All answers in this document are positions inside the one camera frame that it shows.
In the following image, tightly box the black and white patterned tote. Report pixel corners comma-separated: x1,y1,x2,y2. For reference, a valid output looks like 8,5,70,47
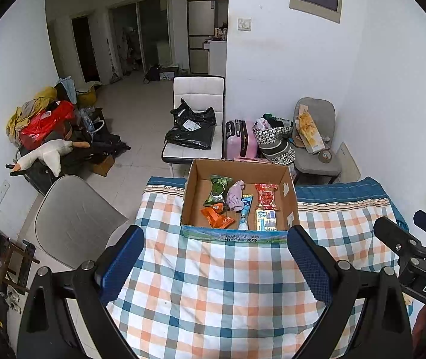
252,114,297,166

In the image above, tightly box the small black floor bag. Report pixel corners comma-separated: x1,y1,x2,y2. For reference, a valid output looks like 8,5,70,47
143,63,161,84

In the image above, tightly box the black plastic bag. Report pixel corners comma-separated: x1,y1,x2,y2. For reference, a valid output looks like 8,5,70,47
165,98,217,150

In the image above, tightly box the white padded chair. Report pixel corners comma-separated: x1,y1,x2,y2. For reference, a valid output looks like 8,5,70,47
161,76,226,165

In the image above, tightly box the glass sliding door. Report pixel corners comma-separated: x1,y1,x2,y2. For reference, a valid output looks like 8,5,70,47
110,0,172,75

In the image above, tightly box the white and blue tissue pack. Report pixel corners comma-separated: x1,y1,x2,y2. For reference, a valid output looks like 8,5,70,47
255,207,279,232

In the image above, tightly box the grey cushioned chair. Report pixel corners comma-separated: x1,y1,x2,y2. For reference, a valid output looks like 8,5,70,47
291,97,343,185

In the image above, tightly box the red snack packet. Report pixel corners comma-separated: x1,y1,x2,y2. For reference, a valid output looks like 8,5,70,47
254,182,280,210

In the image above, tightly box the light blue cloth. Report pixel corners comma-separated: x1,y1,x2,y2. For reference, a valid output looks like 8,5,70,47
59,78,77,103

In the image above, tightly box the white wall outlet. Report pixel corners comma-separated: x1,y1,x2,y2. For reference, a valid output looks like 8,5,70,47
0,179,11,210

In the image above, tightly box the yellow snack bag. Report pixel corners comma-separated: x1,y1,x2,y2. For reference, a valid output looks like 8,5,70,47
296,105,326,155

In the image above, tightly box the red plastic bag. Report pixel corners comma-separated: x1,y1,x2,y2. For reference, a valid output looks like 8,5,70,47
18,101,76,150

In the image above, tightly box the purple sock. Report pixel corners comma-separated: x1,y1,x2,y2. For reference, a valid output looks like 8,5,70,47
226,180,246,213

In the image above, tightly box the blue striped sheet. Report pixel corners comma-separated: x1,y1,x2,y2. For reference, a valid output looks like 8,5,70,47
146,176,408,232

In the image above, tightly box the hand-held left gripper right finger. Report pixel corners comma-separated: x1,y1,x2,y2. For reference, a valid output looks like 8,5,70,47
286,225,413,359

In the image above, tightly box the green snack packet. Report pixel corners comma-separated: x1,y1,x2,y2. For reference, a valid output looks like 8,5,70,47
203,174,235,207

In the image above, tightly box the grey plastic chair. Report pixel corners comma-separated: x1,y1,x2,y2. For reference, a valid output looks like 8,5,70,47
33,174,129,270

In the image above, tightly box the plaid blanket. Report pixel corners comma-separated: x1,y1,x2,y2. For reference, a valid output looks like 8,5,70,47
106,185,412,359

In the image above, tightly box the person's right hand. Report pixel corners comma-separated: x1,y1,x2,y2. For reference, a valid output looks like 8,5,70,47
411,305,426,350

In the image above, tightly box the yellow cloth bundle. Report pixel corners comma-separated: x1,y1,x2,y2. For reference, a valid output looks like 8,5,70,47
6,87,58,144

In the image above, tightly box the white goose plush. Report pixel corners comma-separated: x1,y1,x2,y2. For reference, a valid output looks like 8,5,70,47
9,138,90,176

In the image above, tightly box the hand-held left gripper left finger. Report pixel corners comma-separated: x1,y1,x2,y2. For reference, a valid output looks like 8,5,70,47
16,224,145,359

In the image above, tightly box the orange snack packet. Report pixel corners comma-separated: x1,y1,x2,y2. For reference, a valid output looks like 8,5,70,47
200,203,236,229

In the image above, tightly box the wooden frame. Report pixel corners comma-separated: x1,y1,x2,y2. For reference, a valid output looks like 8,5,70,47
0,201,40,296

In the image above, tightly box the black luggage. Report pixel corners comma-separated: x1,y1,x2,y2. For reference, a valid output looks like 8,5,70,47
18,146,86,195

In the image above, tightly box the blue tube packet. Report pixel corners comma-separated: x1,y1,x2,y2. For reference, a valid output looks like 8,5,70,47
237,194,255,231

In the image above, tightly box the small brown cardboard box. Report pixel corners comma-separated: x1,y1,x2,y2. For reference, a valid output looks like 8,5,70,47
92,153,115,177

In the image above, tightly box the yellow bucket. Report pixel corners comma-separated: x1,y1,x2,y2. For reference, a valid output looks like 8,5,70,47
76,81,103,107

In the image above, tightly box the pink suitcase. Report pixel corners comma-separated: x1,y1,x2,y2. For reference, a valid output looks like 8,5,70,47
225,119,259,159

